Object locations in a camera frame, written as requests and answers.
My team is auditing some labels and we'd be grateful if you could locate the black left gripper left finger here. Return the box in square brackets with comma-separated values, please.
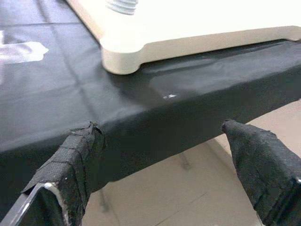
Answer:
[7, 120, 106, 226]

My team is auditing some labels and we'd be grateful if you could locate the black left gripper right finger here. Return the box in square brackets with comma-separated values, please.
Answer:
[222, 119, 301, 226]

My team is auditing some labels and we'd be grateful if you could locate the white plastic table top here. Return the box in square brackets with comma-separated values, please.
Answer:
[64, 0, 301, 76]

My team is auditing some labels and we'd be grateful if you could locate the white plastic table leg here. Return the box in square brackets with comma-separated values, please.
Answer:
[104, 0, 139, 16]

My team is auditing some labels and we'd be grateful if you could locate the black plastic table cover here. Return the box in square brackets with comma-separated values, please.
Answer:
[0, 0, 301, 208]

